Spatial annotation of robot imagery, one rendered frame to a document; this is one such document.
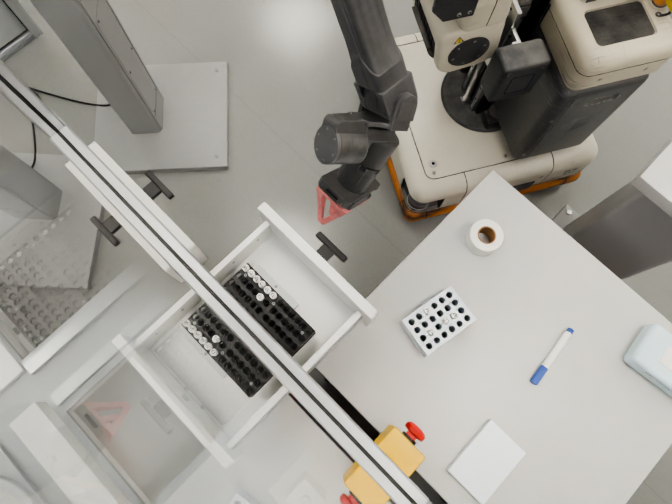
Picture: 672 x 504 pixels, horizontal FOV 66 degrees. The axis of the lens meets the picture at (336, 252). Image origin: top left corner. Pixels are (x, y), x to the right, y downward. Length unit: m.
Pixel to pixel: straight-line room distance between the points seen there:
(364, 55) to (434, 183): 1.01
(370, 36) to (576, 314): 0.73
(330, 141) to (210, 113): 1.39
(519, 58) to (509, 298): 0.59
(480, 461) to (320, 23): 1.80
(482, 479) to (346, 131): 0.69
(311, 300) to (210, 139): 1.18
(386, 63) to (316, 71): 1.46
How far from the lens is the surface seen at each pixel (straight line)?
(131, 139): 2.13
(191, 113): 2.12
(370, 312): 0.90
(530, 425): 1.13
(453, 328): 1.06
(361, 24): 0.71
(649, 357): 1.19
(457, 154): 1.75
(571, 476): 1.16
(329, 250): 0.93
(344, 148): 0.74
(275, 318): 0.93
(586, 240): 1.72
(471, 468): 1.08
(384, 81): 0.75
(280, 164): 2.00
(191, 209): 1.99
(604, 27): 1.43
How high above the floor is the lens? 1.81
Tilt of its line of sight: 75 degrees down
